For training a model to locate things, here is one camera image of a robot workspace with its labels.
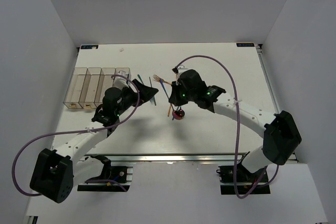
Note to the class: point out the black spoon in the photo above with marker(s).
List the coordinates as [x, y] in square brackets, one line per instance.
[180, 113]

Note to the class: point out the blue table label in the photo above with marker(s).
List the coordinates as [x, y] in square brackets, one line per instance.
[245, 44]
[88, 47]

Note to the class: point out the aluminium table frame rail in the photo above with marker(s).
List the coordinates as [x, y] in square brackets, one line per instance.
[275, 98]

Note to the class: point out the right blue table label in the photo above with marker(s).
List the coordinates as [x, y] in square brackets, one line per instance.
[245, 44]

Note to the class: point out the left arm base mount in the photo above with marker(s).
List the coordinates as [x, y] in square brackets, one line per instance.
[97, 173]

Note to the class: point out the clear four-compartment container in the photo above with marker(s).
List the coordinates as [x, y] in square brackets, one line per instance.
[88, 85]

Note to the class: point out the gold ornate fork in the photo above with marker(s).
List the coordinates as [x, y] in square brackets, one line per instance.
[161, 80]

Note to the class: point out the left blue table label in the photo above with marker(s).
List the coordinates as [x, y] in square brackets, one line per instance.
[88, 47]

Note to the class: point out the rainbow spoon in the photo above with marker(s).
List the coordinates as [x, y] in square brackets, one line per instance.
[168, 97]

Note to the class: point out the rainbow fork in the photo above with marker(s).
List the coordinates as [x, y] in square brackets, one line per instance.
[146, 93]

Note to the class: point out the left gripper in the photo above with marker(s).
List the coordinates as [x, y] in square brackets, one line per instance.
[146, 93]

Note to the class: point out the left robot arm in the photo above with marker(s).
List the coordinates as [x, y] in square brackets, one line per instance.
[57, 171]

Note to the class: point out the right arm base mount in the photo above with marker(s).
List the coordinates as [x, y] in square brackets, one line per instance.
[244, 181]

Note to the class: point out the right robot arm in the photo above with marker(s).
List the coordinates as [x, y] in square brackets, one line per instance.
[249, 116]

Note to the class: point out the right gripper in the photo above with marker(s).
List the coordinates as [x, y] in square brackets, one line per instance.
[174, 98]

